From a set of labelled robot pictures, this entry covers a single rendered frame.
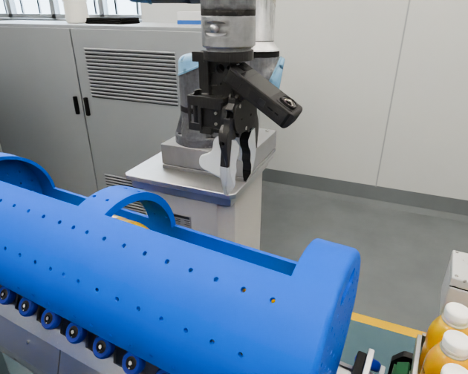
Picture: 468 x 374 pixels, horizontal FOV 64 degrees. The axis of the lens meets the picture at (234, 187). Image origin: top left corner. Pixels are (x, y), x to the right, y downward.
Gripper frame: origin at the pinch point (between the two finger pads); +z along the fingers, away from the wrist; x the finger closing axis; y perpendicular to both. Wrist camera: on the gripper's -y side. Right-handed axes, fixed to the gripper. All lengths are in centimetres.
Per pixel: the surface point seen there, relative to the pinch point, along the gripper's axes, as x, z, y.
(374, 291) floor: -148, 128, -15
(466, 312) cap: -11.1, 20.5, -36.6
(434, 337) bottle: -9.1, 25.9, -33.0
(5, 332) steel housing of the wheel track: 18, 42, 51
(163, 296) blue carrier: 16.9, 12.1, 3.6
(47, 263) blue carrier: 18.0, 14.1, 27.8
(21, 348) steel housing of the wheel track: 18, 44, 46
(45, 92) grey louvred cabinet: -120, 26, 215
